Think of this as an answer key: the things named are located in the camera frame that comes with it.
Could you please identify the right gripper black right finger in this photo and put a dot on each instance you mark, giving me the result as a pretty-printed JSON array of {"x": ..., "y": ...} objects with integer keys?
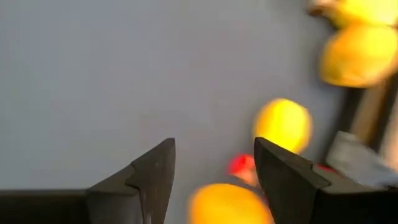
[{"x": 311, "y": 205}]

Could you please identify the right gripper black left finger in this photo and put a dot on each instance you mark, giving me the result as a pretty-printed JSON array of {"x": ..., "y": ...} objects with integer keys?
[{"x": 109, "y": 208}]

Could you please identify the yellow toy lemon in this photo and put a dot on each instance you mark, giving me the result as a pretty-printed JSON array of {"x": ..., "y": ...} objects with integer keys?
[
  {"x": 283, "y": 121},
  {"x": 367, "y": 11}
]

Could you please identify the small red strawberry toy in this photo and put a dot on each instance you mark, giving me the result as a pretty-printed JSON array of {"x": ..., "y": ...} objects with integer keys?
[{"x": 242, "y": 168}]

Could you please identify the large orange-yellow toy lemon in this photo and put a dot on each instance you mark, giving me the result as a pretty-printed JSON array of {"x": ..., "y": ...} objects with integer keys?
[{"x": 357, "y": 56}]

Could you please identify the silver metal bracket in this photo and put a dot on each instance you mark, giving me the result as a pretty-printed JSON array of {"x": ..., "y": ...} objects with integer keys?
[{"x": 357, "y": 161}]

